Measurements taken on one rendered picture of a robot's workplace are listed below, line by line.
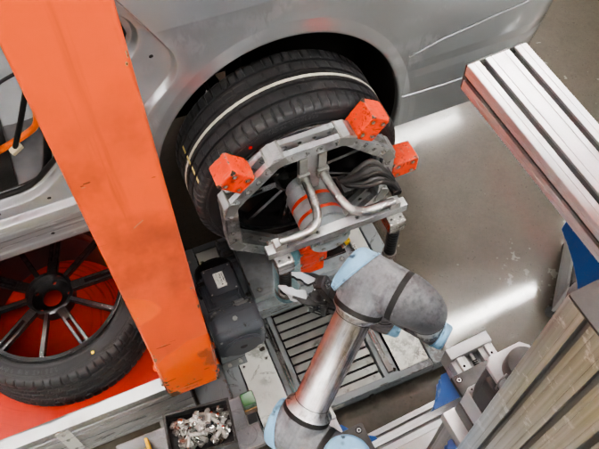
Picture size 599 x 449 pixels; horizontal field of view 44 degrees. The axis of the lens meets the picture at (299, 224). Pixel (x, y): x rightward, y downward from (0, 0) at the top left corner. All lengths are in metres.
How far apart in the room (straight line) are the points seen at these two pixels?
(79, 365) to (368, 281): 1.18
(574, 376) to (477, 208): 2.45
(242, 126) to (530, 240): 1.64
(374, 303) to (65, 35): 0.85
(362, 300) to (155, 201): 0.48
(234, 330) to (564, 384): 1.73
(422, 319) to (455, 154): 1.95
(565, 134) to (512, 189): 2.48
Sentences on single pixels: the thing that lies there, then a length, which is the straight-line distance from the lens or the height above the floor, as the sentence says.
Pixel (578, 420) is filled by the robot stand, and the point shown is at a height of 1.87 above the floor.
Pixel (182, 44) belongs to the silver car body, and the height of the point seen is 1.40.
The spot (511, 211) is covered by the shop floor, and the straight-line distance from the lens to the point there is 3.33.
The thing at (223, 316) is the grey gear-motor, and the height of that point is 0.41.
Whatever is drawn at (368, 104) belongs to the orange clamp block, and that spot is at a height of 1.16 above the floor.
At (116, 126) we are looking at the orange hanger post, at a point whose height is 1.79.
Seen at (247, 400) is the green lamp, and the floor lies 0.66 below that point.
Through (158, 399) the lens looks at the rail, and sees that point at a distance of 2.54.
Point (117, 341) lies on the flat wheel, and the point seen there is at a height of 0.50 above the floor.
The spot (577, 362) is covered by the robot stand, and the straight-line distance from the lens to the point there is 0.86.
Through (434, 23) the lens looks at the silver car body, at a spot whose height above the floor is 1.19.
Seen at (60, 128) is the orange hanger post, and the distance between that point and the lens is 1.20.
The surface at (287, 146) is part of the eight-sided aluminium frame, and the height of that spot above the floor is 1.10.
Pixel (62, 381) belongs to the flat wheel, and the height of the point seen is 0.49.
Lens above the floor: 2.71
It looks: 59 degrees down
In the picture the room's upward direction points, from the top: straight up
